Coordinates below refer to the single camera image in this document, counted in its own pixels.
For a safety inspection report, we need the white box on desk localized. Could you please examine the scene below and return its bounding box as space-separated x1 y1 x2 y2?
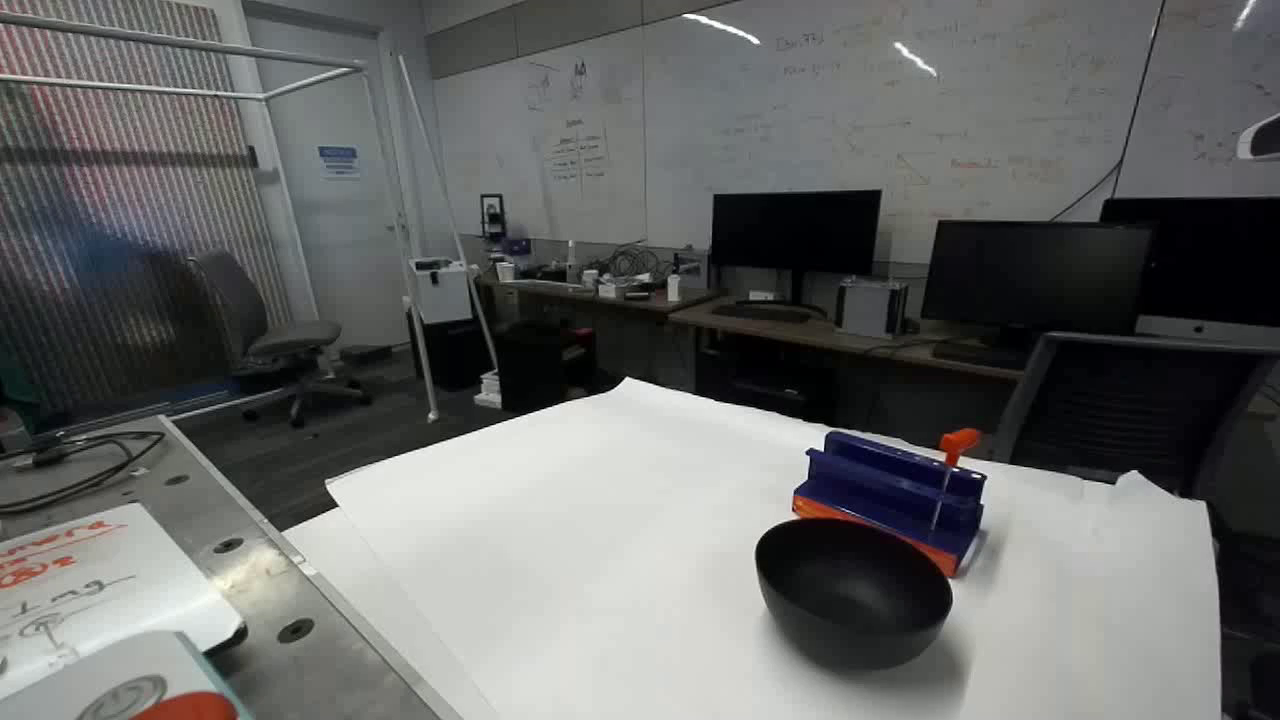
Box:
840 275 903 334

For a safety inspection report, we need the blue door sign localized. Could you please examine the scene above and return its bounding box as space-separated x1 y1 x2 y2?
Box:
317 143 356 170

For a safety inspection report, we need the blue and orange rack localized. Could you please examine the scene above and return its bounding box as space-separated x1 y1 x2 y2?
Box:
792 430 989 575

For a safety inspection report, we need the red-handled tool with metal shaft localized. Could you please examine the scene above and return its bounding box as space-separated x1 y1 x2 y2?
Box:
926 428 982 533

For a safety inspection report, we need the white and red booklet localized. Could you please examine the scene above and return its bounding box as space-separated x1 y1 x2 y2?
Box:
0 633 256 720

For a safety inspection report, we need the black monitor centre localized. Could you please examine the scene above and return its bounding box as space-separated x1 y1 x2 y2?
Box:
707 187 881 291

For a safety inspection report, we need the wooden desk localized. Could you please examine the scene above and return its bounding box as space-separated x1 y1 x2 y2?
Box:
512 280 1020 384

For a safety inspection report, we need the black cable on table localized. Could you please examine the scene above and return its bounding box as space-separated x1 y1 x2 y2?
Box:
0 428 168 518

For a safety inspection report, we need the grey office chair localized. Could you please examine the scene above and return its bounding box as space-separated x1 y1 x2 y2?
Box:
186 250 370 428

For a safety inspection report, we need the black monitor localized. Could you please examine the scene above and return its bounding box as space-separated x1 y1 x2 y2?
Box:
923 221 1151 334
707 187 881 291

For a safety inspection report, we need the black bowl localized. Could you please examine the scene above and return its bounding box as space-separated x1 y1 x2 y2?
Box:
757 518 953 671

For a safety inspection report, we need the black monitor right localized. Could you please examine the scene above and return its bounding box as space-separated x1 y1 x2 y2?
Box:
923 221 1151 334

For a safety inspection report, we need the white paper with red writing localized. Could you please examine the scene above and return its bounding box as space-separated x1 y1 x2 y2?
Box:
0 503 244 697

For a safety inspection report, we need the large white paper sheet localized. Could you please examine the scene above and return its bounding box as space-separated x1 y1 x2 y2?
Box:
287 381 1221 720

